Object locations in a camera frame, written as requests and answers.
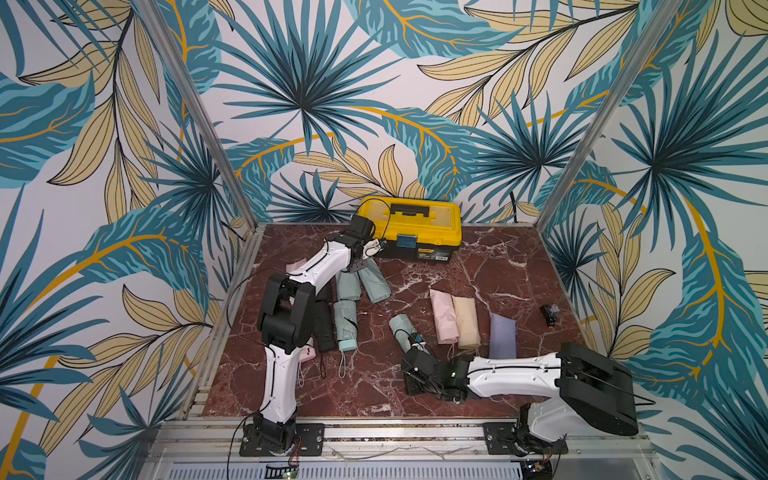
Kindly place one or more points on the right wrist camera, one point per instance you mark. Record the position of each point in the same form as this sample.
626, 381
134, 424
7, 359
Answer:
416, 341

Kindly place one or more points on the aluminium frame rail right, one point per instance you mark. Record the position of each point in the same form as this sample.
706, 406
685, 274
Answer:
647, 40

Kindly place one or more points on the aluminium frame rail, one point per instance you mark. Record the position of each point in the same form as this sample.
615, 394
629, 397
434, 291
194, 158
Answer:
647, 40
160, 33

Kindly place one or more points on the black sleeved umbrella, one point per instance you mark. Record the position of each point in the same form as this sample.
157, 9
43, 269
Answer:
325, 340

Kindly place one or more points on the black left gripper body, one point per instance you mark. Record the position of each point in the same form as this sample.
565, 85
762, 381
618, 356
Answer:
356, 265

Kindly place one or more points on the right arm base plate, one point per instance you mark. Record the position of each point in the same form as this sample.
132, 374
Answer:
509, 438

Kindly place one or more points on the pink umbrella sleeve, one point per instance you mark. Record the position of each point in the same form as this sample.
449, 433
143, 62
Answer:
292, 267

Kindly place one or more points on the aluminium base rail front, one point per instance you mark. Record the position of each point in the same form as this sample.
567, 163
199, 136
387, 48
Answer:
380, 448

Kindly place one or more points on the small black electrical part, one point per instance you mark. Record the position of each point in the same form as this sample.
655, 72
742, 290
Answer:
550, 313

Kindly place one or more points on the mint sleeved umbrella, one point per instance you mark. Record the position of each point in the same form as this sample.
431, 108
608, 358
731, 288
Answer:
403, 331
346, 325

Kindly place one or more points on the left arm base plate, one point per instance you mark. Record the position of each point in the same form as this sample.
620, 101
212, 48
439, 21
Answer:
300, 439

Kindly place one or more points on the beige sleeved umbrella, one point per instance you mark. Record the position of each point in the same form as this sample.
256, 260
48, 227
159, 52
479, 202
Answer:
467, 323

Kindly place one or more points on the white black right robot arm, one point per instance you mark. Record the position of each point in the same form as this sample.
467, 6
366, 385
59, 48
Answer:
575, 391

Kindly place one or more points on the mint umbrella sleeve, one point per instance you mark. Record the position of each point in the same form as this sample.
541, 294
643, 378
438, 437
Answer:
374, 282
348, 286

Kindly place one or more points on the yellow black toolbox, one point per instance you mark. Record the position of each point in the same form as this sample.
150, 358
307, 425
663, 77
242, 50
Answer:
411, 229

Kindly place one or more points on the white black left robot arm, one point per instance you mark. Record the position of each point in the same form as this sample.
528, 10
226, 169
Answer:
286, 322

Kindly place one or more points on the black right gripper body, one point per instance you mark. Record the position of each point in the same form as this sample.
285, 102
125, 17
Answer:
414, 367

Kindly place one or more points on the aluminium frame rail left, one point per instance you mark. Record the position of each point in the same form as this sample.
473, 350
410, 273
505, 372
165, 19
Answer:
160, 33

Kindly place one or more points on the lavender sleeved umbrella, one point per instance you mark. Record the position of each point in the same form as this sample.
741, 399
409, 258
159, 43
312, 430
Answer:
503, 337

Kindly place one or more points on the pink sleeved umbrella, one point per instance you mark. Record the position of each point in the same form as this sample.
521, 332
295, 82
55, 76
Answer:
444, 317

